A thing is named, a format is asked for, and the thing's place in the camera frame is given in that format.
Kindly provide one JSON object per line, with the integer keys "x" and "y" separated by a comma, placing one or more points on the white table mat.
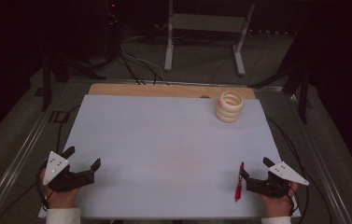
{"x": 164, "y": 149}

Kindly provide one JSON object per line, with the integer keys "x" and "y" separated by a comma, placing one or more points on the red tassel pendant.
{"x": 238, "y": 193}

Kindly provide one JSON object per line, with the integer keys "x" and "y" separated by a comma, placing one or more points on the wooden board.
{"x": 152, "y": 90}

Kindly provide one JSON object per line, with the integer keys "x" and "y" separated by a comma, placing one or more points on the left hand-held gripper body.
{"x": 55, "y": 165}

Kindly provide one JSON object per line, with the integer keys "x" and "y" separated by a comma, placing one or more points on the white metal stand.
{"x": 208, "y": 22}

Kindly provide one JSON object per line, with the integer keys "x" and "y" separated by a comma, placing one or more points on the black tripod stand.
{"x": 302, "y": 93}
{"x": 46, "y": 81}

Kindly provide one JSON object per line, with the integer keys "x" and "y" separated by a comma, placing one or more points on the metal floor rail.
{"x": 18, "y": 155}
{"x": 323, "y": 161}

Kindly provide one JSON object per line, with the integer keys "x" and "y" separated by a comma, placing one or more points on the dark equipment with red light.
{"x": 112, "y": 28}

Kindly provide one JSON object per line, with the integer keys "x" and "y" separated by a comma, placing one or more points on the person's right hand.
{"x": 278, "y": 207}

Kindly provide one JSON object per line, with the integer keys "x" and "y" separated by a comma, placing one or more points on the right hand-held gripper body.
{"x": 284, "y": 172}

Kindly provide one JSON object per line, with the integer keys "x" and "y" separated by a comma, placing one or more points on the white ribbed cup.
{"x": 229, "y": 113}

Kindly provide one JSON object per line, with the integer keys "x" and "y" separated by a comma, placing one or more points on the person's left hand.
{"x": 61, "y": 199}

